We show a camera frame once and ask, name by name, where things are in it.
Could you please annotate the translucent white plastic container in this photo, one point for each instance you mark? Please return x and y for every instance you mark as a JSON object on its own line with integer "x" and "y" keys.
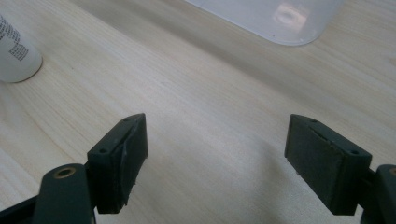
{"x": 274, "y": 18}

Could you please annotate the white bottle with black print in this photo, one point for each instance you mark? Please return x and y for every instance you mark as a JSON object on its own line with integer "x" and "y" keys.
{"x": 15, "y": 54}

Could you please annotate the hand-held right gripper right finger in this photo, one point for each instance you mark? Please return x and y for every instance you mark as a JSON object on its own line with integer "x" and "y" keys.
{"x": 323, "y": 165}

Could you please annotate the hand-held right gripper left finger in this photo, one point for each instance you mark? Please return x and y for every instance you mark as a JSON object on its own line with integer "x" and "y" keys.
{"x": 120, "y": 168}

